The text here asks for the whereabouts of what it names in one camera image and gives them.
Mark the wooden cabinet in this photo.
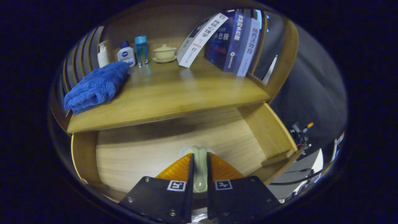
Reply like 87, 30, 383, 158
50, 6, 299, 137

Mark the pale blue book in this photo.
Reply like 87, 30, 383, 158
236, 17, 261, 77

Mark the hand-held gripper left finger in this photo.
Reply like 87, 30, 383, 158
119, 152, 195, 224

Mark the pale green scrubbing brush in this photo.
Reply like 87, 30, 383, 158
179, 145, 215, 193

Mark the dark blue book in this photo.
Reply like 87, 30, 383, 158
204, 10, 246, 73

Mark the black backdrop cloth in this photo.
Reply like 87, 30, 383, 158
253, 9, 348, 150

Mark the white bottle with blue cap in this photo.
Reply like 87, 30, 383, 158
117, 41, 136, 68

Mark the blue folded towel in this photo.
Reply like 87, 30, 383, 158
64, 61, 130, 115

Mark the white book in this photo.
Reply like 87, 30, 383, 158
176, 13, 229, 68

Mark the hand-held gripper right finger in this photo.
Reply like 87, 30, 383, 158
206, 152, 282, 223

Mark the beige lidded teacup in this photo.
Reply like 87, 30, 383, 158
152, 44, 178, 64

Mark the black device with orange part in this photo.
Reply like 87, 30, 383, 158
291, 121, 314, 153

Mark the wooden countertop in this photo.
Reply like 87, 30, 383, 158
67, 58, 271, 134

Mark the wooden drawer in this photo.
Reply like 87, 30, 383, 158
71, 103, 307, 203

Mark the white pump bottle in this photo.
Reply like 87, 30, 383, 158
97, 40, 110, 68

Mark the clear blue bottle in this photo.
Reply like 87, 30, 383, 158
135, 35, 149, 67

